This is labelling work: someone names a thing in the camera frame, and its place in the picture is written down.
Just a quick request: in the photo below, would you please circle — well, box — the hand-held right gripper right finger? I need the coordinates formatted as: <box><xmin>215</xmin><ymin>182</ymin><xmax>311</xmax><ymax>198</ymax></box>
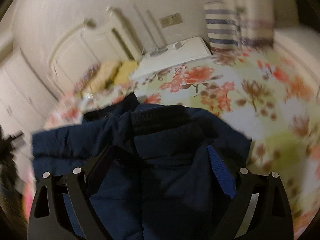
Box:
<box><xmin>207</xmin><ymin>144</ymin><xmax>293</xmax><ymax>240</ymax></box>

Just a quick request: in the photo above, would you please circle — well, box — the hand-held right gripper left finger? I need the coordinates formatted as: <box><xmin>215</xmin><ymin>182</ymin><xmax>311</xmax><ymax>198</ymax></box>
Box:
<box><xmin>27</xmin><ymin>145</ymin><xmax>116</xmax><ymax>240</ymax></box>

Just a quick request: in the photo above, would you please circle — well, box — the navy blue puffer jacket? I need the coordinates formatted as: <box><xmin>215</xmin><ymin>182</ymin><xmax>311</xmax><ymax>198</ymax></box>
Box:
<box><xmin>31</xmin><ymin>92</ymin><xmax>253</xmax><ymax>240</ymax></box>

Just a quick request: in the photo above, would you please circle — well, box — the white wardrobe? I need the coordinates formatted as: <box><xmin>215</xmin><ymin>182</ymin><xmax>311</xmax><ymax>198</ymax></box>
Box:
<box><xmin>0</xmin><ymin>35</ymin><xmax>60</xmax><ymax>140</ymax></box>

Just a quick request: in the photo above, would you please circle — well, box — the embroidered flower pillow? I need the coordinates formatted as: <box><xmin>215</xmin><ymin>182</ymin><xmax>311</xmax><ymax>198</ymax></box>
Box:
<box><xmin>75</xmin><ymin>64</ymin><xmax>100</xmax><ymax>88</ymax></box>

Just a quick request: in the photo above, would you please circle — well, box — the cream pillow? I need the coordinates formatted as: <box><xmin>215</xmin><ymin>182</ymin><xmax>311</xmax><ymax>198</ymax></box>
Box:
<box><xmin>89</xmin><ymin>60</ymin><xmax>121</xmax><ymax>90</ymax></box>

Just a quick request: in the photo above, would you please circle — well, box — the floral bed sheet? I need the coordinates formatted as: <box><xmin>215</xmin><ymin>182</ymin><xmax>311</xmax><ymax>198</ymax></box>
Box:
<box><xmin>21</xmin><ymin>46</ymin><xmax>320</xmax><ymax>240</ymax></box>

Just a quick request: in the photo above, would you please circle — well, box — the yellow pillow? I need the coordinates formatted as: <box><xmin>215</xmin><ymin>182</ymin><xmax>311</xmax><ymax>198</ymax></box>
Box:
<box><xmin>114</xmin><ymin>60</ymin><xmax>139</xmax><ymax>84</ymax></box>

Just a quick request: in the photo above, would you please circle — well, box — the white wooden headboard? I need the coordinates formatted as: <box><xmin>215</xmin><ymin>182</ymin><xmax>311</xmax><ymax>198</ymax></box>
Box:
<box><xmin>50</xmin><ymin>6</ymin><xmax>137</xmax><ymax>98</ymax></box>

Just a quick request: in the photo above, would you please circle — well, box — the white nightstand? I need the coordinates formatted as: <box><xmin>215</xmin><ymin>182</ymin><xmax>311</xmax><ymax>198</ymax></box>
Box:
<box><xmin>131</xmin><ymin>36</ymin><xmax>213</xmax><ymax>79</ymax></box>

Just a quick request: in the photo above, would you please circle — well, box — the slim grey table lamp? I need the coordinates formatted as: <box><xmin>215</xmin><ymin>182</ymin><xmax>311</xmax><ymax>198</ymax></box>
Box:
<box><xmin>132</xmin><ymin>3</ymin><xmax>169</xmax><ymax>57</ymax></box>

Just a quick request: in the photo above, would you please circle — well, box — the printed boat curtain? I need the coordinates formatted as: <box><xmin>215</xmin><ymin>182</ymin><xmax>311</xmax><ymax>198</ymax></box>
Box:
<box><xmin>197</xmin><ymin>0</ymin><xmax>275</xmax><ymax>50</ymax></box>

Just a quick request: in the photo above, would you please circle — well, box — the white window ledge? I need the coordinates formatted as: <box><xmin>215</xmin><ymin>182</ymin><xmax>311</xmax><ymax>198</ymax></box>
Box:
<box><xmin>274</xmin><ymin>26</ymin><xmax>320</xmax><ymax>80</ymax></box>

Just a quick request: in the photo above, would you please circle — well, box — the beige wall socket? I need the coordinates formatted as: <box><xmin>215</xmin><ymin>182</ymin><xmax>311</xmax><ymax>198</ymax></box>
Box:
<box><xmin>159</xmin><ymin>13</ymin><xmax>182</xmax><ymax>29</ymax></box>

